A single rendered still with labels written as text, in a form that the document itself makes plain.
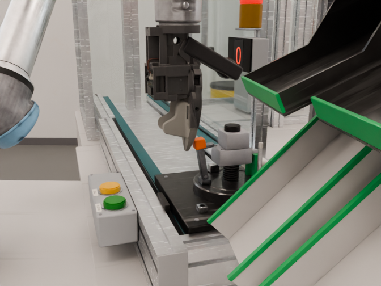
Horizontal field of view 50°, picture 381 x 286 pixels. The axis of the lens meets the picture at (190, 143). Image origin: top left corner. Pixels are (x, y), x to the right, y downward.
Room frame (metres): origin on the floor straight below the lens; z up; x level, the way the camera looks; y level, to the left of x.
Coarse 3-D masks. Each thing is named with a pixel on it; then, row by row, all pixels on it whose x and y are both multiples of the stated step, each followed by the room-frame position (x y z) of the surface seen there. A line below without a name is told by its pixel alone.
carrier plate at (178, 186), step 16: (160, 176) 0.78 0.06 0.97; (176, 176) 0.78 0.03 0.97; (192, 176) 0.78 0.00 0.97; (176, 192) 0.70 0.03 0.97; (192, 192) 0.70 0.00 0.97; (176, 208) 0.63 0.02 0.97; (192, 208) 0.63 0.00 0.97; (208, 208) 0.63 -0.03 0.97; (192, 224) 0.58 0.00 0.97; (208, 224) 0.58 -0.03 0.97
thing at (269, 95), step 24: (336, 0) 0.51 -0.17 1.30; (360, 0) 0.52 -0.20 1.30; (336, 24) 0.51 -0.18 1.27; (360, 24) 0.52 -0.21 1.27; (312, 48) 0.51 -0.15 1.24; (336, 48) 0.52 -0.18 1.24; (360, 48) 0.47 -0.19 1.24; (264, 72) 0.50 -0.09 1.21; (288, 72) 0.51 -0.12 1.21; (312, 72) 0.46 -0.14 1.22; (336, 72) 0.38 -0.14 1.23; (360, 72) 0.38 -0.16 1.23; (264, 96) 0.42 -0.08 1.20; (288, 96) 0.38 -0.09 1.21
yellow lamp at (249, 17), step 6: (240, 6) 0.93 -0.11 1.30; (246, 6) 0.91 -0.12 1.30; (252, 6) 0.91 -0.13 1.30; (258, 6) 0.91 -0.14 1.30; (240, 12) 0.92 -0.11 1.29; (246, 12) 0.91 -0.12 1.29; (252, 12) 0.91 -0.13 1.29; (258, 12) 0.91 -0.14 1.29; (240, 18) 0.92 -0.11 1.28; (246, 18) 0.91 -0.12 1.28; (252, 18) 0.91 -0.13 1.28; (258, 18) 0.91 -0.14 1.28; (240, 24) 0.92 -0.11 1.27; (246, 24) 0.91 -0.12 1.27; (252, 24) 0.91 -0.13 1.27; (258, 24) 0.91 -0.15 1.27
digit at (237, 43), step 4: (236, 40) 0.94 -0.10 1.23; (240, 40) 0.92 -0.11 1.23; (236, 44) 0.94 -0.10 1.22; (240, 44) 0.91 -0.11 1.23; (236, 48) 0.93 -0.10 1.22; (240, 48) 0.91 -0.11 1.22; (236, 52) 0.93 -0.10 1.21; (240, 52) 0.91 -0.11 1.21; (236, 56) 0.93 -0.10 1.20; (240, 56) 0.91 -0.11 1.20; (236, 60) 0.93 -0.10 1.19; (240, 60) 0.91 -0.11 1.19; (240, 64) 0.91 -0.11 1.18
